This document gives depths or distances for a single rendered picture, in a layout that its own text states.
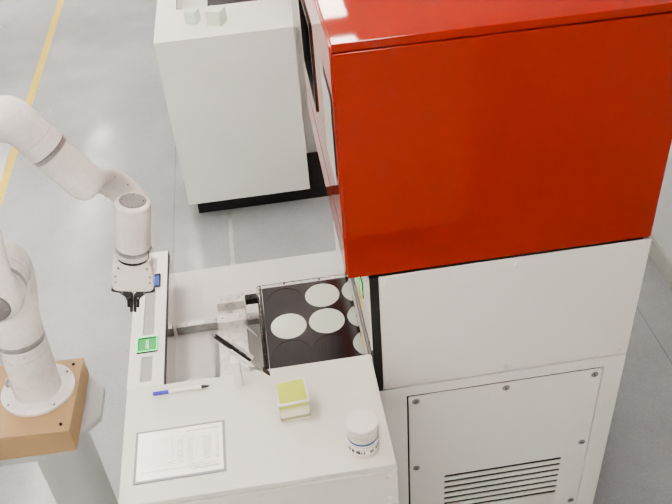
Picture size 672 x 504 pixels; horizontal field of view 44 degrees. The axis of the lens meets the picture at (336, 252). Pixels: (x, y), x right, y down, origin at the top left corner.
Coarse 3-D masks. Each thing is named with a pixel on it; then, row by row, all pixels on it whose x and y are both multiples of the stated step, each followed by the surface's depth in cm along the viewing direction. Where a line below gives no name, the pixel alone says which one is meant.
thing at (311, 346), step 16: (272, 288) 243; (288, 288) 243; (304, 288) 242; (272, 304) 238; (288, 304) 238; (304, 304) 237; (336, 304) 236; (352, 304) 236; (272, 320) 233; (272, 336) 228; (304, 336) 227; (320, 336) 227; (336, 336) 226; (352, 336) 226; (272, 352) 223; (288, 352) 223; (304, 352) 222; (320, 352) 222; (336, 352) 222; (352, 352) 221; (272, 368) 218
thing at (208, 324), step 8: (256, 312) 243; (200, 320) 242; (208, 320) 242; (216, 320) 241; (256, 320) 243; (264, 320) 243; (176, 328) 240; (184, 328) 241; (192, 328) 241; (200, 328) 242; (208, 328) 242; (216, 328) 242
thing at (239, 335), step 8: (224, 312) 240; (232, 328) 234; (240, 328) 234; (224, 336) 232; (232, 336) 232; (240, 336) 231; (248, 336) 235; (240, 344) 229; (248, 344) 229; (224, 352) 227; (224, 360) 225; (240, 360) 224; (224, 368) 222; (248, 368) 222
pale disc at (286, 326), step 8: (280, 320) 233; (288, 320) 232; (296, 320) 232; (304, 320) 232; (272, 328) 230; (280, 328) 230; (288, 328) 230; (296, 328) 230; (304, 328) 229; (280, 336) 228; (288, 336) 227; (296, 336) 227
